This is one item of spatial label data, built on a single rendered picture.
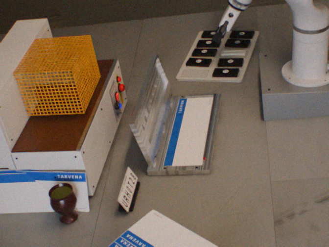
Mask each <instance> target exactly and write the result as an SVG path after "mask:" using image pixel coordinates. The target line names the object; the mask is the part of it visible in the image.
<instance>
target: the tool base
mask: <svg viewBox="0 0 329 247"><path fill-rule="evenodd" d="M170 98H171V101H170V105H169V107H170V110H169V114H168V118H166V121H165V123H164V124H163V128H164V130H163V134H162V135H161V139H162V141H161V145H160V149H159V151H158V152H157V155H156V156H155V157H154V161H155V164H154V166H150V167H149V166H148V168H147V174H148V175H201V174H210V173H211V166H212V156H213V152H214V146H215V139H216V133H217V126H218V118H219V112H220V105H221V94H216V101H215V107H214V110H213V116H212V123H211V131H210V137H209V144H208V150H207V156H206V160H204V159H203V162H202V165H201V166H169V167H166V169H164V168H165V167H164V160H165V155H166V151H167V147H168V143H169V138H170V134H171V130H172V126H173V124H174V120H175V115H176V111H177V106H178V102H179V99H188V96H184V97H181V96H174V97H172V95H171V96H170ZM196 167H198V168H196Z"/></svg>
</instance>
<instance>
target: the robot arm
mask: <svg viewBox="0 0 329 247"><path fill-rule="evenodd" d="M285 1H286V2H287V3H288V4H289V5H290V7H291V10H292V13H293V40H292V60H290V61H289V62H287V63H286V64H285V65H284V66H283V68H282V75H283V78H284V79H285V80H286V81H287V82H289V83H291V84H294V85H297V86H302V87H317V86H323V85H326V84H329V61H328V48H329V9H328V8H327V6H326V5H324V4H322V3H320V2H315V1H313V0H285ZM250 2H252V0H228V4H229V5H228V7H227V9H226V11H225V13H224V15H223V17H222V18H221V21H220V23H219V27H218V28H217V30H216V33H215V35H214V37H213V38H212V40H213V41H215V42H217V43H219V42H220V41H221V39H222V37H223V36H224V33H225V31H226V30H227V31H228V32H229V31H230V30H231V28H232V26H233V25H234V23H235V22H236V20H237V18H238V16H239V14H240V12H241V11H244V10H245V9H247V8H248V6H249V4H250Z"/></svg>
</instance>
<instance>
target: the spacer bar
mask: <svg viewBox="0 0 329 247"><path fill-rule="evenodd" d="M245 53H246V50H222V52H221V57H228V56H245Z"/></svg>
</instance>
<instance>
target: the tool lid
mask: <svg viewBox="0 0 329 247"><path fill-rule="evenodd" d="M172 93H173V90H172V89H171V86H170V83H169V81H168V78H167V76H166V73H165V71H164V68H163V65H162V64H161V62H160V59H159V57H158V54H157V53H155V54H153V55H152V58H151V60H150V63H149V67H148V70H147V73H146V76H145V79H144V82H143V85H142V88H141V90H140V93H139V96H138V100H137V103H136V106H135V109H134V112H133V115H132V118H131V120H130V123H129V126H130V128H131V130H132V132H133V134H134V136H135V138H136V140H137V143H138V145H139V147H140V149H141V151H142V153H143V155H144V157H145V159H146V162H147V164H148V166H149V167H150V166H154V164H155V161H154V157H155V156H156V155H157V152H158V151H159V149H160V145H161V141H162V139H161V135H162V134H163V130H164V128H163V124H164V123H165V121H166V118H168V114H169V110H170V107H169V105H170V101H171V98H170V96H171V95H172Z"/></svg>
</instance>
